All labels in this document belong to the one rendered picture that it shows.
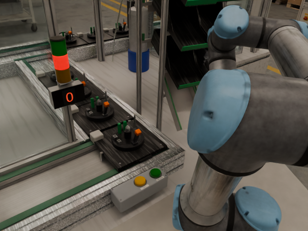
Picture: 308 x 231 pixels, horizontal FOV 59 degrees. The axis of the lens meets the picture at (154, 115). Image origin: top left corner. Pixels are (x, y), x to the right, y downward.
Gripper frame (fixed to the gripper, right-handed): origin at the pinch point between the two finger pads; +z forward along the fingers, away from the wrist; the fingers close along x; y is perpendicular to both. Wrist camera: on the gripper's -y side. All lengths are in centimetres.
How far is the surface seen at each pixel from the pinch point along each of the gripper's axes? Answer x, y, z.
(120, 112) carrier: 63, 30, -24
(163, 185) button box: 32.2, 20.2, 10.4
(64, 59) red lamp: 49, -15, -32
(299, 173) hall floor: 8, 205, 7
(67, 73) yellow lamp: 51, -12, -29
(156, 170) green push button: 33.2, 17.2, 5.0
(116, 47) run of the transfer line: 120, 89, -98
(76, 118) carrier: 77, 15, -20
